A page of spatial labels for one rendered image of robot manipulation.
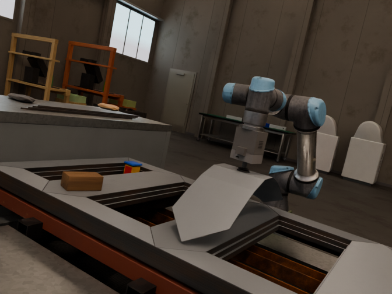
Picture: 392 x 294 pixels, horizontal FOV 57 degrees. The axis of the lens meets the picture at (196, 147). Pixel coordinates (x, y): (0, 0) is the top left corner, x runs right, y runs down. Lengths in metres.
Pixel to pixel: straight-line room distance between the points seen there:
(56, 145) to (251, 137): 0.87
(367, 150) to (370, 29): 3.42
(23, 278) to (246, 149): 0.70
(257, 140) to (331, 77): 10.17
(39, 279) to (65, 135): 0.83
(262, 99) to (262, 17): 11.15
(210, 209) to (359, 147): 9.18
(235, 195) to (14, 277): 0.59
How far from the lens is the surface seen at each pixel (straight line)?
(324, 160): 10.25
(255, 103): 1.14
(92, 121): 1.74
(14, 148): 1.55
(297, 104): 1.59
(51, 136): 1.63
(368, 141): 10.06
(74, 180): 1.22
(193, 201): 1.03
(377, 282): 1.10
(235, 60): 12.25
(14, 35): 9.75
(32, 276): 0.98
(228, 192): 1.05
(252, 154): 1.14
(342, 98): 11.14
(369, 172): 10.08
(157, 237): 0.96
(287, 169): 1.86
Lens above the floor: 1.23
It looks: 7 degrees down
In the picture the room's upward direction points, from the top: 12 degrees clockwise
